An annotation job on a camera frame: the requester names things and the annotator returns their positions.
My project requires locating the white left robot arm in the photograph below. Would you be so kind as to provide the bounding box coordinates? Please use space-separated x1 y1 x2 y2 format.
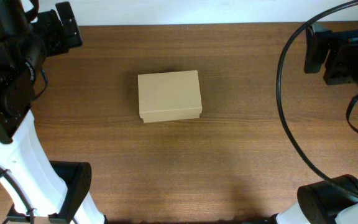
0 0 107 223

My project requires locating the brown cardboard box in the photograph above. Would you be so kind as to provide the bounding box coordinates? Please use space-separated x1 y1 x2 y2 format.
138 70 203 123

